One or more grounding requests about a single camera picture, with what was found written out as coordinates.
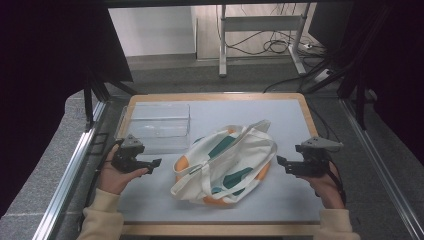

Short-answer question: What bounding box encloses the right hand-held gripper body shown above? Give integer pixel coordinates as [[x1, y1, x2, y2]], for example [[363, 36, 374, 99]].
[[294, 135, 344, 178]]

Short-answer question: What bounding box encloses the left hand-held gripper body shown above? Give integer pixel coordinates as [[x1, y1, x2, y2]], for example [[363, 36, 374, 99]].
[[110, 133, 147, 174]]

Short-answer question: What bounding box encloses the clear plastic box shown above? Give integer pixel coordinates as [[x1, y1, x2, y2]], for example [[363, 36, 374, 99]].
[[114, 102, 192, 155]]

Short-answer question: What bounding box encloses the white canvas tote bag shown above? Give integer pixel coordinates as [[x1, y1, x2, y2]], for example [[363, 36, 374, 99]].
[[170, 119, 278, 206]]

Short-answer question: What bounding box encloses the person's left hand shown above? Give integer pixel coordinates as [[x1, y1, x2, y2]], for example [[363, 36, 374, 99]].
[[96, 144, 150, 196]]

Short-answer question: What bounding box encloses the person's right hand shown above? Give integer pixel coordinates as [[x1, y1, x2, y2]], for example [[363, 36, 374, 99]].
[[299, 160, 347, 210]]

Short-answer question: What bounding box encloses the black metal stand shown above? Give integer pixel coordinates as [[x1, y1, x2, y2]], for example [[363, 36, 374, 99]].
[[299, 6, 394, 131], [83, 66, 138, 133]]

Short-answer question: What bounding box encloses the white power strip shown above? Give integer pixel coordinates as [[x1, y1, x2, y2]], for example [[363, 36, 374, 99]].
[[313, 68, 334, 83]]

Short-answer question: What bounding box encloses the black curtain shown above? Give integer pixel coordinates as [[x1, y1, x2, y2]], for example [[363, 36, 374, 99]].
[[0, 0, 134, 218], [333, 0, 424, 168]]

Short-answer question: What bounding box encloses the aluminium rail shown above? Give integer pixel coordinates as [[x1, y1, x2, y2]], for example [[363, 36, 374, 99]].
[[339, 98, 424, 240], [33, 99, 108, 240]]

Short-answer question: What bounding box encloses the tangle of black floor cables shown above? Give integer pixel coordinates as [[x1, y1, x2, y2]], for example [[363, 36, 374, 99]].
[[216, 3, 326, 58]]

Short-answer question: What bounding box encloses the white metal desk frame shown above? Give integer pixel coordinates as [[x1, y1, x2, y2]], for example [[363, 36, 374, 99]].
[[218, 3, 312, 78]]

